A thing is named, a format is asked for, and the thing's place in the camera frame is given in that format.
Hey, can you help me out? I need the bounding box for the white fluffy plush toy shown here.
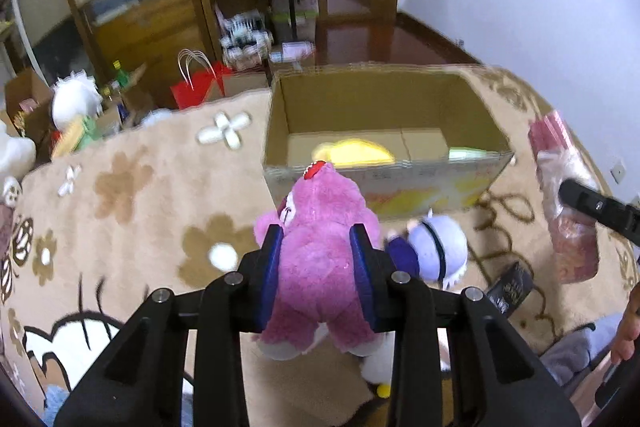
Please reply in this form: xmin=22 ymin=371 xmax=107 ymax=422
xmin=50 ymin=71 xmax=103 ymax=130

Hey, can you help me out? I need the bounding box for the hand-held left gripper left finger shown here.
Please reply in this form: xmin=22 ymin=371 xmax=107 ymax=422
xmin=52 ymin=223 xmax=286 ymax=427

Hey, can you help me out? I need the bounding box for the light blue cloth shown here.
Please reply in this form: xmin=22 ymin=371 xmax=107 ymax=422
xmin=42 ymin=384 xmax=71 ymax=425

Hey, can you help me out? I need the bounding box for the beige flower printed blanket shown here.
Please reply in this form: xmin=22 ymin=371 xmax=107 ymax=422
xmin=0 ymin=64 xmax=640 ymax=427

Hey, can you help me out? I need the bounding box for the red paper bag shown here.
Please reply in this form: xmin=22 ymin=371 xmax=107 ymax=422
xmin=170 ymin=49 xmax=233 ymax=110

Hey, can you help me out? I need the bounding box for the purple and white plush toy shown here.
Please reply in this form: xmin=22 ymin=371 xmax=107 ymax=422
xmin=385 ymin=214 xmax=469 ymax=290

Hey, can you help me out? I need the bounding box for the large white plush toy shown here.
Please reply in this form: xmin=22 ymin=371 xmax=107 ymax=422
xmin=0 ymin=122 xmax=38 ymax=180

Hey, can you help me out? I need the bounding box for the brown open cardboard box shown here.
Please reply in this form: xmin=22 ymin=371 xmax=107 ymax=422
xmin=4 ymin=68 xmax=56 ymax=142

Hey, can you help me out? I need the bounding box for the light green soft item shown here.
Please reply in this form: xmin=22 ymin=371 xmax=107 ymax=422
xmin=448 ymin=148 xmax=501 ymax=162

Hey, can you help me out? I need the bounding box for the grey cloth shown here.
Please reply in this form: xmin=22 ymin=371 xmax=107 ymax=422
xmin=540 ymin=313 xmax=626 ymax=388

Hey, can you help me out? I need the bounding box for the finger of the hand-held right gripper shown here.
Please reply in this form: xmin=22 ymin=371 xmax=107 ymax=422
xmin=558 ymin=178 xmax=640 ymax=248

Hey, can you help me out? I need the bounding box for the pink plush toy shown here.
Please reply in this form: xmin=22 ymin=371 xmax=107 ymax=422
xmin=254 ymin=161 xmax=396 ymax=360

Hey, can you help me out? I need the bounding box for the small black packet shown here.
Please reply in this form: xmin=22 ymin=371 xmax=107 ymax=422
xmin=485 ymin=261 xmax=536 ymax=320

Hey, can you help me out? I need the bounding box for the person's leg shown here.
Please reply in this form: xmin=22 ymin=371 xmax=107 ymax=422
xmin=611 ymin=289 xmax=640 ymax=365

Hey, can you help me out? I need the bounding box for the green and yellow plush toy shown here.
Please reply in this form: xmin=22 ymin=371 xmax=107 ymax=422
xmin=50 ymin=114 xmax=106 ymax=158

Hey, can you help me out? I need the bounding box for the white plush toy yellow spot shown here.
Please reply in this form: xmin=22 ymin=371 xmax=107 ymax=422
xmin=360 ymin=334 xmax=451 ymax=400

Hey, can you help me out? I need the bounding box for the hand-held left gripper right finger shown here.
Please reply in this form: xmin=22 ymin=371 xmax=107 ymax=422
xmin=348 ymin=223 xmax=583 ymax=427

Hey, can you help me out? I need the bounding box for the row of small bottles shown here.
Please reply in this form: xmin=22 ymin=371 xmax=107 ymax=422
xmin=217 ymin=9 xmax=276 ymax=70

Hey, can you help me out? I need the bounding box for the green glass bottle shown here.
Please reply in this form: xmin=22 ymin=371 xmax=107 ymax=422
xmin=111 ymin=60 xmax=130 ymax=92

